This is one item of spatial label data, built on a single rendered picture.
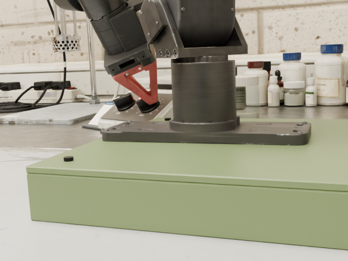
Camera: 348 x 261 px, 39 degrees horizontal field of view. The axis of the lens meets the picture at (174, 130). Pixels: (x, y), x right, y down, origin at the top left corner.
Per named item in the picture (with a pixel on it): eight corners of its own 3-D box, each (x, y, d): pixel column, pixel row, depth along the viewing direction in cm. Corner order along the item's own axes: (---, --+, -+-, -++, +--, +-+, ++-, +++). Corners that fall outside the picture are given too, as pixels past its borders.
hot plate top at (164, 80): (183, 85, 75) (183, 78, 75) (132, 83, 84) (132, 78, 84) (232, 79, 84) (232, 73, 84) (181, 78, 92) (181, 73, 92)
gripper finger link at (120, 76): (171, 81, 78) (146, 28, 74) (176, 100, 72) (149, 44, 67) (132, 98, 79) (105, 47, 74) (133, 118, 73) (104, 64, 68)
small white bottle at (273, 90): (279, 105, 110) (278, 75, 109) (280, 106, 108) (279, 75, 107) (267, 105, 111) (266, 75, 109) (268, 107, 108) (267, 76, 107)
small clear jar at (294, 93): (308, 104, 109) (308, 81, 108) (299, 107, 106) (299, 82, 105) (289, 104, 112) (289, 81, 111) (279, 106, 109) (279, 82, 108)
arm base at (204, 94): (123, 58, 54) (93, 60, 48) (312, 51, 48) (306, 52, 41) (127, 129, 56) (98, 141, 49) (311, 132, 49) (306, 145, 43)
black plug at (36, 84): (41, 90, 137) (40, 82, 137) (28, 90, 138) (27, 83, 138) (55, 88, 143) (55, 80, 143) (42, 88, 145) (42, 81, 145)
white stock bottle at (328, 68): (332, 101, 113) (332, 44, 111) (356, 103, 107) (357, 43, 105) (307, 104, 110) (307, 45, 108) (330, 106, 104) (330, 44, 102)
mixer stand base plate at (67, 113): (71, 124, 96) (70, 118, 95) (-12, 123, 103) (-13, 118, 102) (136, 105, 123) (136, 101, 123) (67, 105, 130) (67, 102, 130)
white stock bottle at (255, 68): (258, 107, 109) (257, 61, 107) (238, 105, 113) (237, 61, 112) (273, 104, 113) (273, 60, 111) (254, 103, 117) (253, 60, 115)
